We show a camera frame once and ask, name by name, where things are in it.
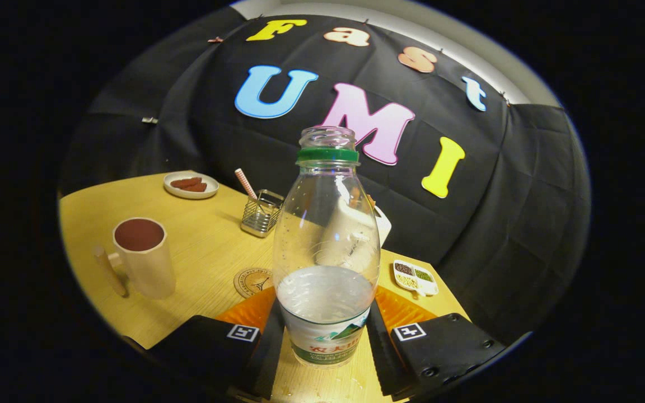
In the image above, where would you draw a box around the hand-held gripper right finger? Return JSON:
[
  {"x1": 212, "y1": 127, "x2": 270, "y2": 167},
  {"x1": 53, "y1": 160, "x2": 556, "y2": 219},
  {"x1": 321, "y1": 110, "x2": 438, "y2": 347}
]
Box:
[{"x1": 367, "y1": 285, "x2": 507, "y2": 402}]

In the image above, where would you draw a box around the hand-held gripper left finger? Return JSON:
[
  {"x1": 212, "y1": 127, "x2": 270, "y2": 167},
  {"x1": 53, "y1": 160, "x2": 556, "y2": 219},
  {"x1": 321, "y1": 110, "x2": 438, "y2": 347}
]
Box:
[{"x1": 127, "y1": 287, "x2": 287, "y2": 401}]

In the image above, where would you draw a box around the clear plastic juice bottle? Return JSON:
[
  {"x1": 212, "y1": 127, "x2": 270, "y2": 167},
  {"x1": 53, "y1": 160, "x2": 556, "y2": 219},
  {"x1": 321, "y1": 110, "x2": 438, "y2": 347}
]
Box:
[{"x1": 272, "y1": 126, "x2": 382, "y2": 369}]

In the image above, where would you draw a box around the round cork coaster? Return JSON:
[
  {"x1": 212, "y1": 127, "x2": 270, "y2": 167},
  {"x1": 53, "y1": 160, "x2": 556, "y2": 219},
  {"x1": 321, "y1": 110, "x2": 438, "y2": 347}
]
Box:
[{"x1": 233, "y1": 267, "x2": 275, "y2": 298}]

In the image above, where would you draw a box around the cream cup with wooden handle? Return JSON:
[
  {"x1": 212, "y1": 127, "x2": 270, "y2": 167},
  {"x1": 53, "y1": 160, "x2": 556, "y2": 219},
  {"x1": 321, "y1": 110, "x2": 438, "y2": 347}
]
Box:
[{"x1": 94, "y1": 217, "x2": 176, "y2": 299}]

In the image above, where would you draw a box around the white divided grain dish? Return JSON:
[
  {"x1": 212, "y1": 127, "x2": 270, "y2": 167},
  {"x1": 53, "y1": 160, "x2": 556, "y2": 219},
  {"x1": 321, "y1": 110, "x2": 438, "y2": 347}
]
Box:
[{"x1": 393, "y1": 260, "x2": 439, "y2": 297}]

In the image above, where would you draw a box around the white toaster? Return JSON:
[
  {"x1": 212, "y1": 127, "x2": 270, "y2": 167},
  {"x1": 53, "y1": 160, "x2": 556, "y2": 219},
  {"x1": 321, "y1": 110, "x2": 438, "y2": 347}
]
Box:
[{"x1": 317, "y1": 193, "x2": 392, "y2": 269}]

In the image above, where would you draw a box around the wooden table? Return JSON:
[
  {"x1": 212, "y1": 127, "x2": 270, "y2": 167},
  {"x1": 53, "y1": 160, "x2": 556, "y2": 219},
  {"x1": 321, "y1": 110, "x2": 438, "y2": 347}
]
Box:
[{"x1": 58, "y1": 171, "x2": 471, "y2": 403}]

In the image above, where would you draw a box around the red striped straw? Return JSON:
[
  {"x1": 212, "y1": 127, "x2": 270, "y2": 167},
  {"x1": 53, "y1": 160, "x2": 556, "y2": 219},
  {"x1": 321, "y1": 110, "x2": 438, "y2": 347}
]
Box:
[{"x1": 235, "y1": 168, "x2": 259, "y2": 202}]

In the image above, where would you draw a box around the white round plate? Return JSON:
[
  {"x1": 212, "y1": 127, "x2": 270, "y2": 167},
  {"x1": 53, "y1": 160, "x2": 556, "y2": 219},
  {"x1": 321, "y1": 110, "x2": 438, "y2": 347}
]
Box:
[{"x1": 163, "y1": 171, "x2": 219, "y2": 200}]

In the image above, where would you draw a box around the metal wire holder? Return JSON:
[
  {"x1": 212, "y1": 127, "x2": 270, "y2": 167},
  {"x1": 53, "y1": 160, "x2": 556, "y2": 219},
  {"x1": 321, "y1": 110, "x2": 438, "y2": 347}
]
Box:
[{"x1": 241, "y1": 189, "x2": 285, "y2": 238}]

